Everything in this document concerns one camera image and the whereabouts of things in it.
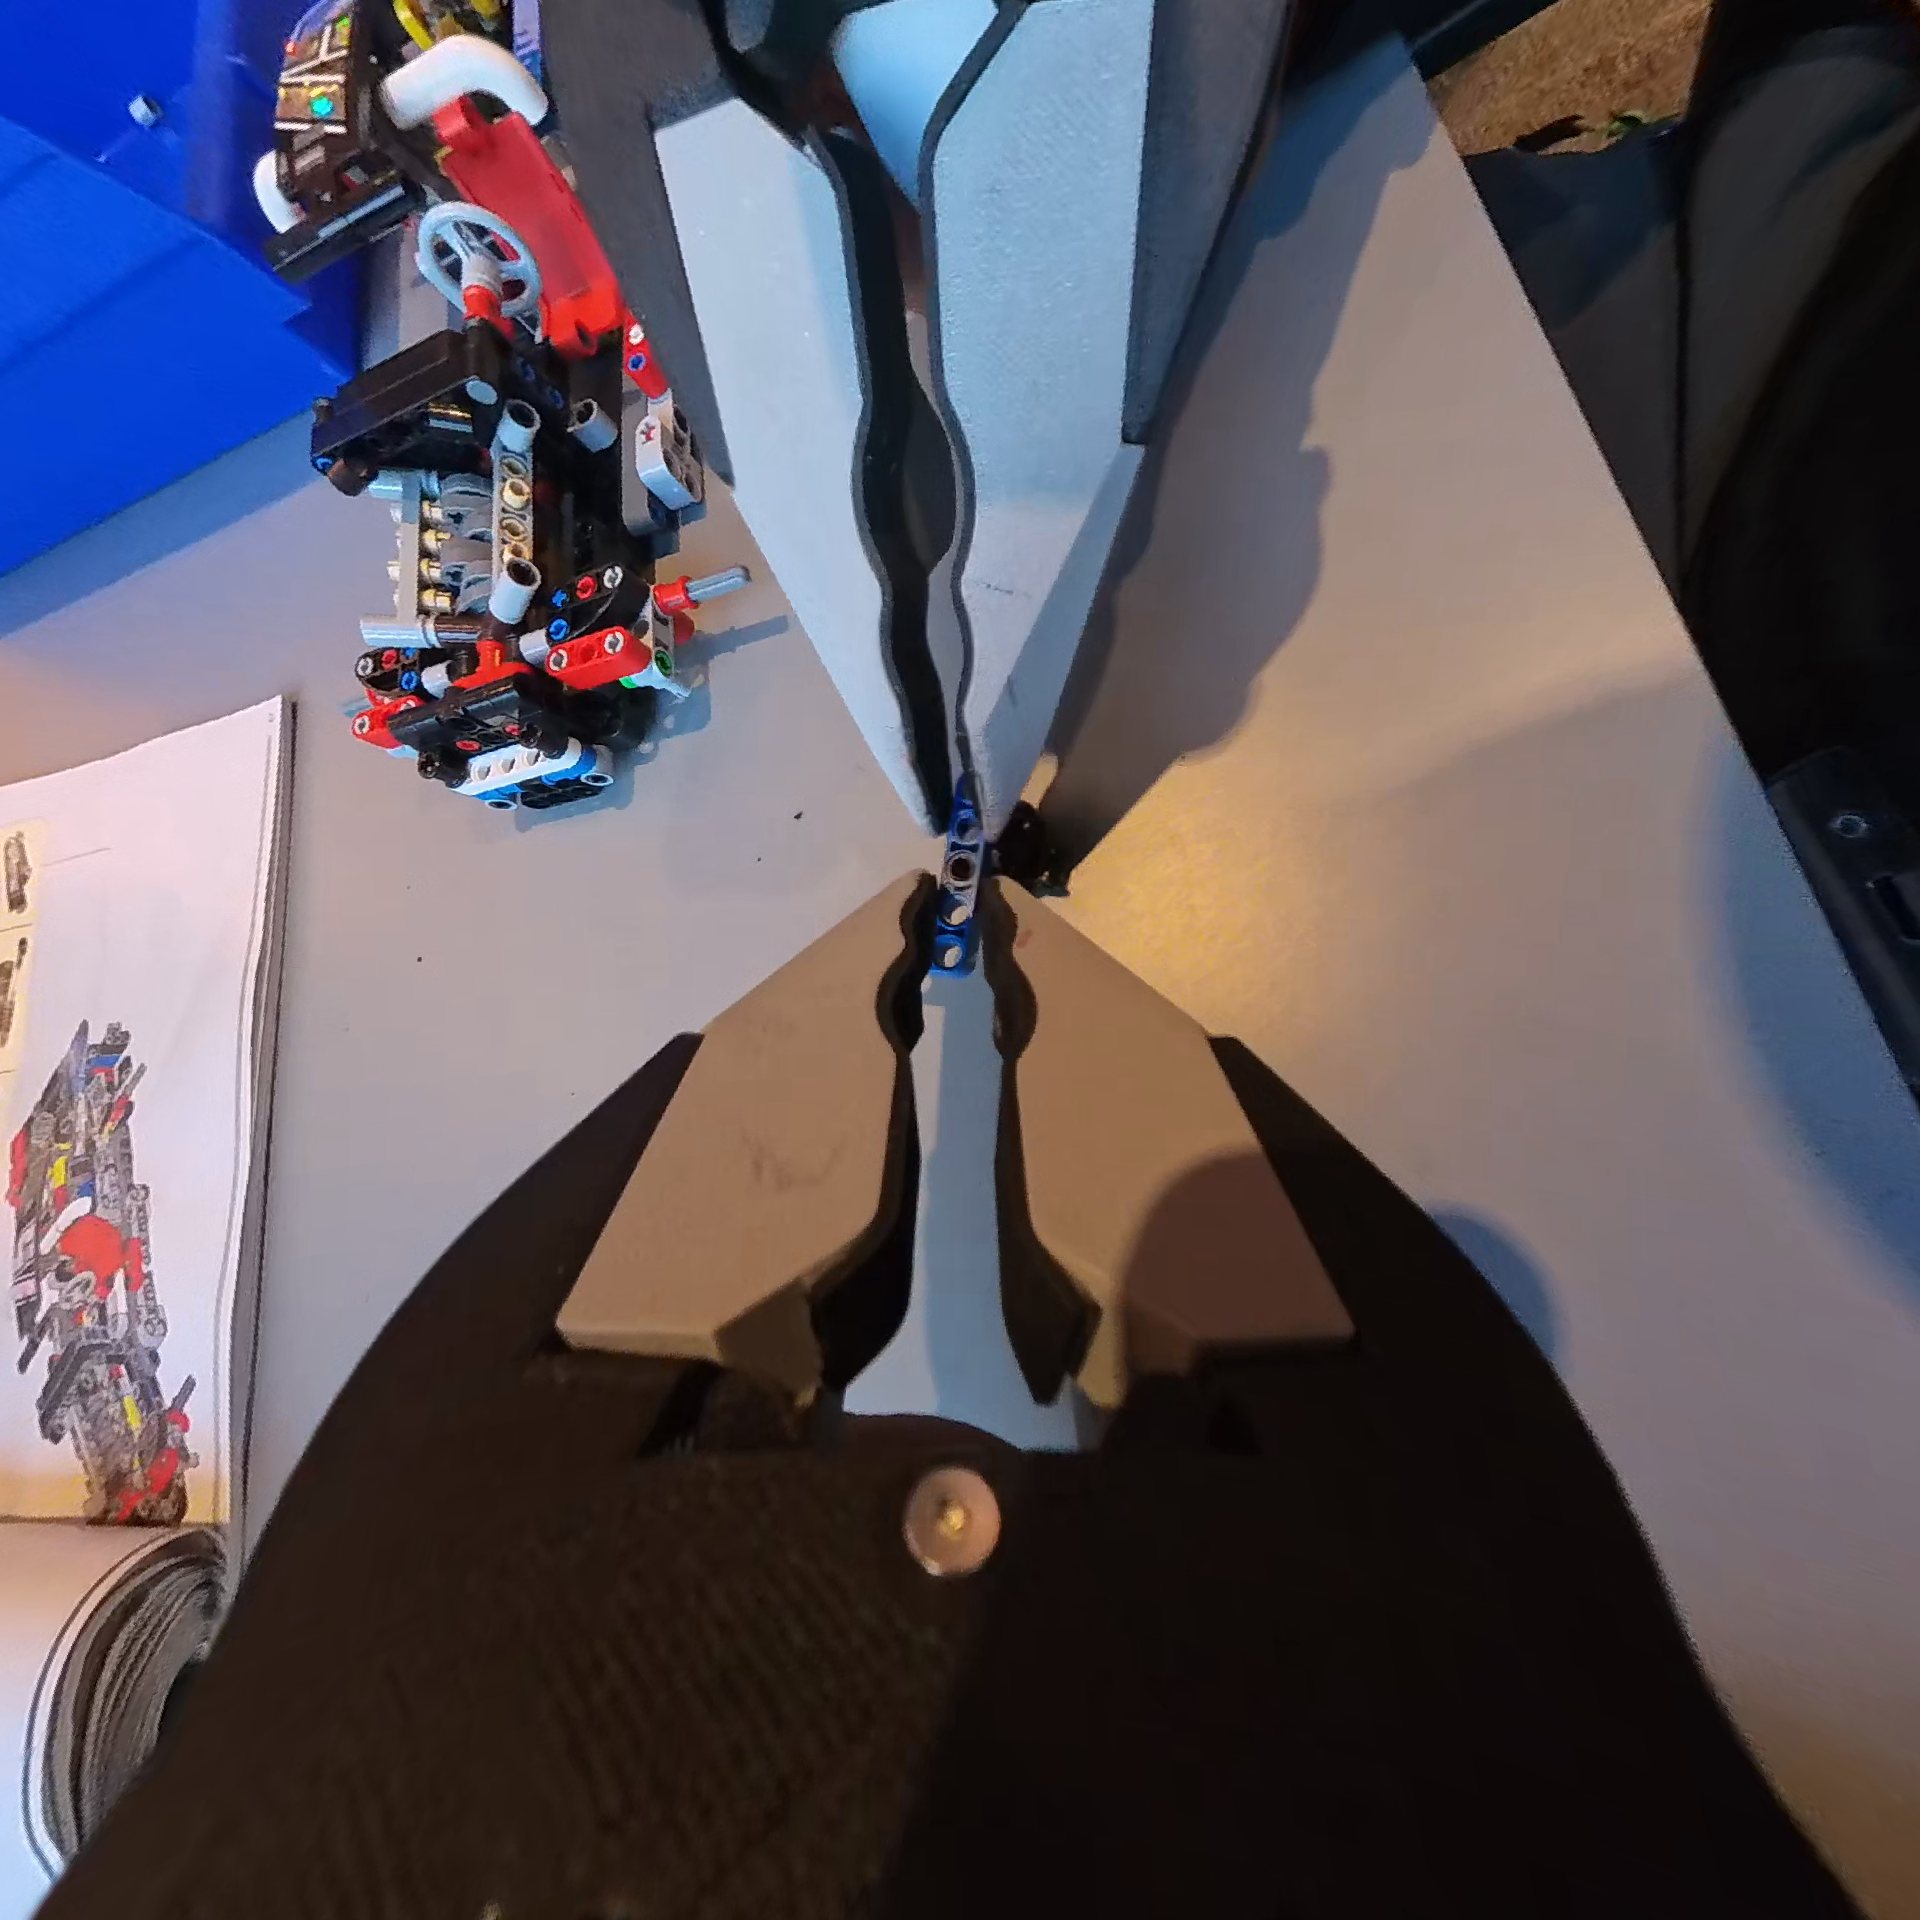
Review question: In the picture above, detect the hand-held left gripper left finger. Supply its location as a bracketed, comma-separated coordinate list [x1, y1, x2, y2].
[551, 872, 936, 1413]

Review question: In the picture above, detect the partly built toy car chassis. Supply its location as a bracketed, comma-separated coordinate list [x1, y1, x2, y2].
[252, 0, 754, 817]

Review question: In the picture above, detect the open building instruction booklet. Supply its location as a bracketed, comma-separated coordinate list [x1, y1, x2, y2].
[0, 696, 297, 1869]

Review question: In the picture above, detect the blue plastic bin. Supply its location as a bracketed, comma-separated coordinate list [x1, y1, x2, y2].
[0, 0, 561, 578]

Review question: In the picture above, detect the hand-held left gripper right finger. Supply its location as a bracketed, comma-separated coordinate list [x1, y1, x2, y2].
[983, 882, 1359, 1416]

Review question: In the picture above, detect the small black toy connector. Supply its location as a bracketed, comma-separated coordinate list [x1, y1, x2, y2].
[993, 801, 1076, 904]

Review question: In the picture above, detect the blue L-shaped toy beam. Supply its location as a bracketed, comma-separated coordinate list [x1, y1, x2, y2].
[929, 772, 993, 981]

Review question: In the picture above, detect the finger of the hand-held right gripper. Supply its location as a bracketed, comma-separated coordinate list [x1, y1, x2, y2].
[830, 0, 1161, 812]
[650, 90, 970, 837]

